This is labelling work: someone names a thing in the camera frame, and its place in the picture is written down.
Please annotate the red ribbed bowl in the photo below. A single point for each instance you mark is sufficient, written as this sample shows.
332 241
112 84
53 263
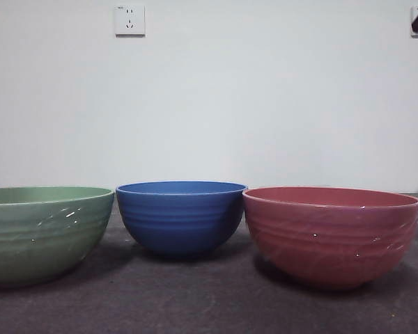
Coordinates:
331 243

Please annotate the green ribbed bowl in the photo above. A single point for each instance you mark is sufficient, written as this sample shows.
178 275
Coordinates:
28 243

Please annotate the blue ribbed bowl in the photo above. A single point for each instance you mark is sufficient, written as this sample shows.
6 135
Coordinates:
181 222

